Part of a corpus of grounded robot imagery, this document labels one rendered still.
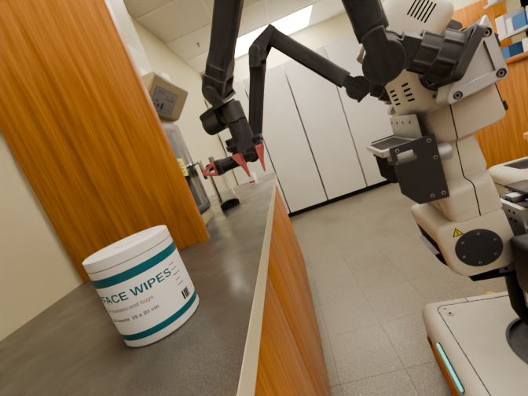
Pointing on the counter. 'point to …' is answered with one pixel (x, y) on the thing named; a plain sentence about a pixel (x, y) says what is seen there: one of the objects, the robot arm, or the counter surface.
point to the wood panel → (88, 128)
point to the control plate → (164, 100)
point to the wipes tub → (144, 285)
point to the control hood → (168, 90)
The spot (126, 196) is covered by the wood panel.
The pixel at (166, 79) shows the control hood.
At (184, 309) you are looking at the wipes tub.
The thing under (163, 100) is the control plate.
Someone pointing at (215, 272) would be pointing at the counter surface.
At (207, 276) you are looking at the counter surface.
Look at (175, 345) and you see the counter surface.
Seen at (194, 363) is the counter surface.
